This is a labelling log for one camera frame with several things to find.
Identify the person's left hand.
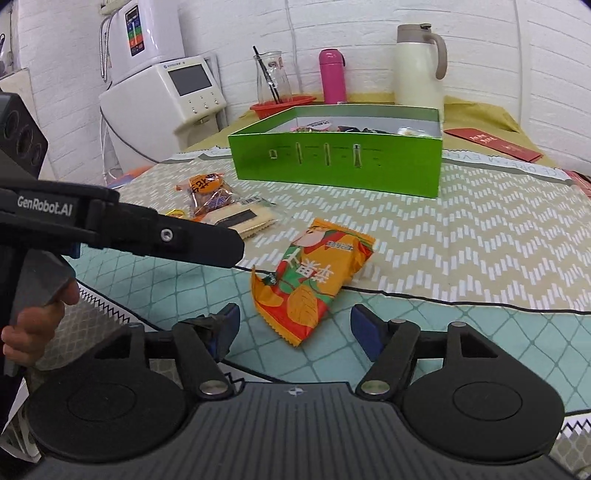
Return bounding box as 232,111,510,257
1,280,79,366

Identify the white water purifier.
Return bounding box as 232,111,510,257
99,0,184,85

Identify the cream thermos jug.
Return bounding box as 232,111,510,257
394,23,448,123

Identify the orange candy bag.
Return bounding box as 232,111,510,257
175,173,238,219

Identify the green cardboard box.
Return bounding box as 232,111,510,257
228,104,443,198

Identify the black straw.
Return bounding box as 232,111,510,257
252,46,281,104

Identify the pink snack bag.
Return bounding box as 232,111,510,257
290,120,335,133

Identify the yellow cloth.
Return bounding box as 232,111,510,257
181,92,563,168

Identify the yellow jelly cup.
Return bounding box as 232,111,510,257
166,209,189,219

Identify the pink thermos bottle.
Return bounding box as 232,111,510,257
318,49,346,104

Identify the white water dispenser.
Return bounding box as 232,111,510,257
99,54,226,173

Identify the orange green snack bag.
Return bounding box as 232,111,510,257
250,218,376,347

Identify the wafer biscuit pack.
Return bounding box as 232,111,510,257
199,196,286,239

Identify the patterned tablecloth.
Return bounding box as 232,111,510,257
18,147,591,467

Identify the red envelope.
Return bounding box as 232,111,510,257
446,128,543,163

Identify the red plastic basket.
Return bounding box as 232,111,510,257
249,95,317,120

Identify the glass carafe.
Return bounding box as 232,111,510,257
253,50,293,103

